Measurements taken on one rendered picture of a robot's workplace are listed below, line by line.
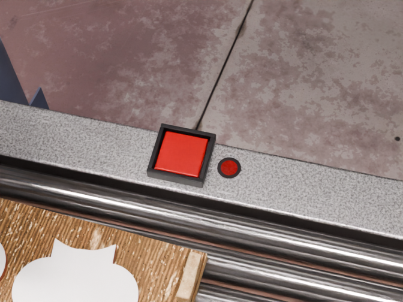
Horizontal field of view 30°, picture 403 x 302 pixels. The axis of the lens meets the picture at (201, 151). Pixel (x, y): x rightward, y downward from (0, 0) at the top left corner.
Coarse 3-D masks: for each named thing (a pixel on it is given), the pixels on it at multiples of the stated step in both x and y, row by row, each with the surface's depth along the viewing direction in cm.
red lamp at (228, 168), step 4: (224, 164) 100; (228, 164) 100; (232, 164) 100; (236, 164) 100; (224, 168) 100; (228, 168) 100; (232, 168) 100; (236, 168) 100; (224, 172) 100; (228, 172) 100; (232, 172) 100
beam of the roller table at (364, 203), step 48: (0, 144) 103; (48, 144) 103; (96, 144) 102; (144, 144) 102; (144, 192) 102; (192, 192) 99; (240, 192) 98; (288, 192) 98; (336, 192) 98; (384, 192) 98; (384, 240) 96
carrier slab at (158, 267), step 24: (0, 216) 95; (24, 216) 95; (48, 216) 95; (0, 240) 94; (24, 240) 94; (48, 240) 94; (72, 240) 94; (96, 240) 94; (120, 240) 93; (144, 240) 93; (24, 264) 92; (120, 264) 92; (144, 264) 92; (168, 264) 92; (0, 288) 91; (144, 288) 90; (168, 288) 90
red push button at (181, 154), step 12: (168, 132) 102; (168, 144) 101; (180, 144) 101; (192, 144) 101; (204, 144) 100; (168, 156) 100; (180, 156) 100; (192, 156) 100; (156, 168) 99; (168, 168) 99; (180, 168) 99; (192, 168) 99
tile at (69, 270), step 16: (64, 256) 92; (80, 256) 91; (96, 256) 91; (112, 256) 91; (32, 272) 91; (48, 272) 91; (64, 272) 91; (80, 272) 90; (96, 272) 90; (112, 272) 90; (128, 272) 90; (16, 288) 90; (32, 288) 90; (48, 288) 90; (64, 288) 90; (80, 288) 90; (96, 288) 89; (112, 288) 89; (128, 288) 89
